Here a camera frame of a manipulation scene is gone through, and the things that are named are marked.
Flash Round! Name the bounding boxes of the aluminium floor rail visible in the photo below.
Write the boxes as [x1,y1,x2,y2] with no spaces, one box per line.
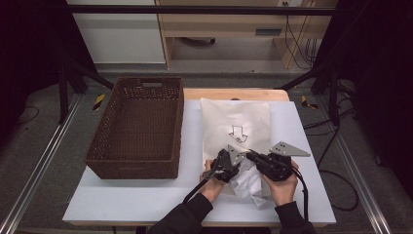
[315,94,394,234]
[0,93,83,234]

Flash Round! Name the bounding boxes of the person's left hand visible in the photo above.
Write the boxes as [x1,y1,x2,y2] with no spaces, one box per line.
[198,159,229,203]

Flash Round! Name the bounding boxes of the white cabinet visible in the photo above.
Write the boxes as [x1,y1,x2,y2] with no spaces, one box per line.
[66,0,167,64]

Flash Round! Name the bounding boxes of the black metal frame bar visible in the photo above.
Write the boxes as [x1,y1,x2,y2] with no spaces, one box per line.
[64,4,339,17]

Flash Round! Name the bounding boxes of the black metal stand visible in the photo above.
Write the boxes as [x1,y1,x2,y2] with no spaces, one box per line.
[57,58,115,125]
[276,60,358,127]

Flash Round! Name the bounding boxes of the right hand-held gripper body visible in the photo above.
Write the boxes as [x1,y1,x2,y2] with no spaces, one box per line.
[254,140,312,182]

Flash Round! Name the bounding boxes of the black floor cable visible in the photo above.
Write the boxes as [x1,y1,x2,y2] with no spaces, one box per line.
[16,104,41,127]
[304,106,360,213]

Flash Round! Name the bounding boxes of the light wooden desk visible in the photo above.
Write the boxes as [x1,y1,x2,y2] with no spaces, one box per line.
[155,0,339,70]

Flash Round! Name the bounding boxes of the white cloth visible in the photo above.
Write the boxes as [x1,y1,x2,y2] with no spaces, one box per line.
[229,158,268,209]

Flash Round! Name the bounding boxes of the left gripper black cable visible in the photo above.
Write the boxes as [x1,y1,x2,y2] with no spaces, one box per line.
[182,177,209,205]

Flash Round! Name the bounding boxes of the black desk cables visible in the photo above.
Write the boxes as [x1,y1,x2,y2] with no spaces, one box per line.
[282,2,319,70]

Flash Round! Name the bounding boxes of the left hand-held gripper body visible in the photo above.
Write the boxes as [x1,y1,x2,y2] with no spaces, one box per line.
[203,144,247,183]

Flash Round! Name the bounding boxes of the brown wicker basket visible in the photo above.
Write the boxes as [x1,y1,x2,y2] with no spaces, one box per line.
[85,76,185,180]

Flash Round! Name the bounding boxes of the person's right hand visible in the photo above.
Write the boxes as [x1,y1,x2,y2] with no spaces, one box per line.
[261,160,300,207]

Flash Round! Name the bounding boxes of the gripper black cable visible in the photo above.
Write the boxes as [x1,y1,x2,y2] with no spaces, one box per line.
[182,177,209,205]
[291,168,310,222]

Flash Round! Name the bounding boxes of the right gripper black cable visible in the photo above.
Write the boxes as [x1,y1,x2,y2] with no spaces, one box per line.
[291,168,310,222]

